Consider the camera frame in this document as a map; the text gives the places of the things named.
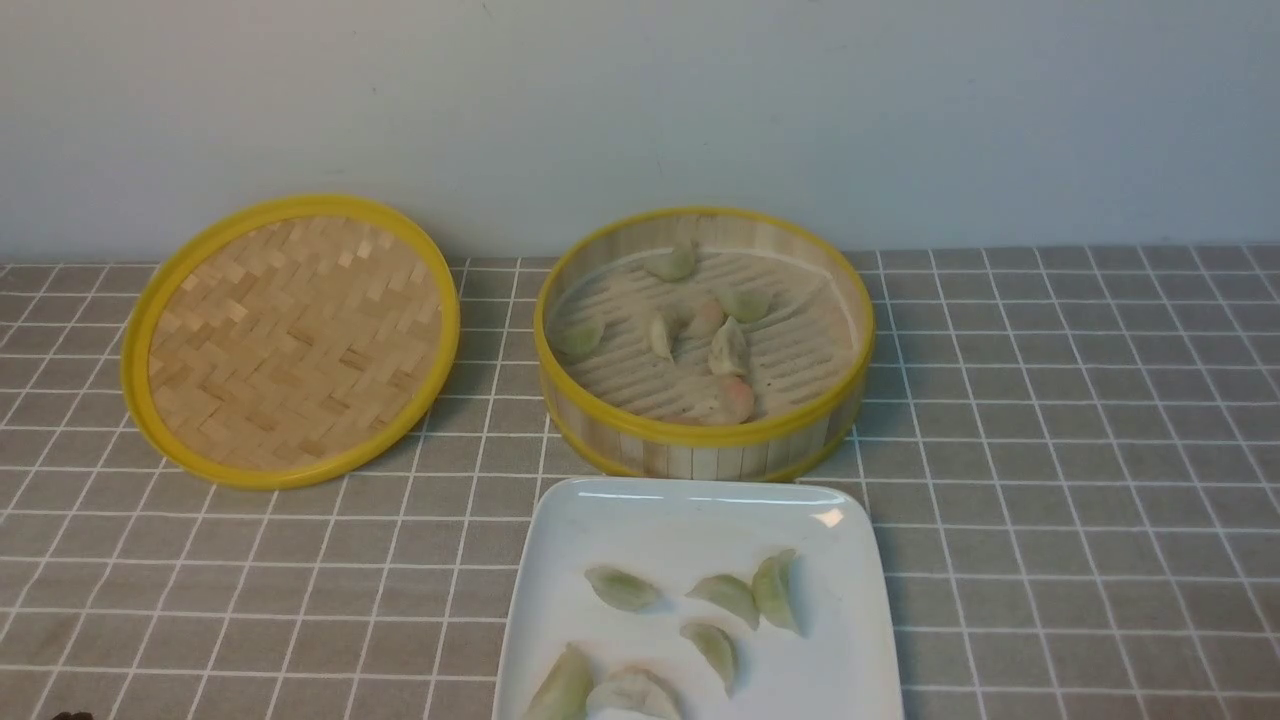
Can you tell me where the green dumpling on plate left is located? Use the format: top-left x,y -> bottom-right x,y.
584,566 -> 662,612

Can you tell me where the green dumpling on plate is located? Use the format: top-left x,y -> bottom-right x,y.
751,550 -> 801,635
680,623 -> 740,697
685,574 -> 760,632
584,566 -> 662,612

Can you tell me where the green dumpling on plate middle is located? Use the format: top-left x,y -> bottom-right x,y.
685,574 -> 760,632

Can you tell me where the green dumpling on plate right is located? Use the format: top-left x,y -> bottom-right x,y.
751,550 -> 801,635

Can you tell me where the green dumpling on plate centre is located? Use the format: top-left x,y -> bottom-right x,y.
680,623 -> 740,697

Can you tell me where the white dumpling at plate bottom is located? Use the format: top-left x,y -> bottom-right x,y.
586,667 -> 684,720

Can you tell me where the green dumpling at plate bottom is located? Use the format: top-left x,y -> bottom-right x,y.
521,643 -> 595,719

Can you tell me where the white dumpling in basket centre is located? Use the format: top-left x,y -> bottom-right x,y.
645,313 -> 675,363

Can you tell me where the green dumpling at basket left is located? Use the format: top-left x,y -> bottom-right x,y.
550,319 -> 605,364

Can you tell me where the green dumpling at basket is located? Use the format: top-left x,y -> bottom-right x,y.
643,243 -> 698,283
550,319 -> 605,364

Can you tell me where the yellow rimmed bamboo steamer basket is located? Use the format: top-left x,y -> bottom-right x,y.
534,208 -> 876,482

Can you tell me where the pink dumpling in basket centre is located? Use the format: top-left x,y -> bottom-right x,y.
684,297 -> 726,340

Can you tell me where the pink dumpling at basket front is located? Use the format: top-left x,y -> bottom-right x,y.
686,375 -> 756,427

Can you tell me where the green dumpling at basket back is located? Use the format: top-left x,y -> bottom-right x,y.
643,243 -> 698,283

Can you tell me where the green dumpling in basket right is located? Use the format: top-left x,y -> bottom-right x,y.
716,288 -> 772,324

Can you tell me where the yellow rimmed bamboo steamer lid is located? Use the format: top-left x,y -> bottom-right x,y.
120,195 -> 461,491

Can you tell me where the grey checked tablecloth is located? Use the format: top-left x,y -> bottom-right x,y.
1,245 -> 1279,719

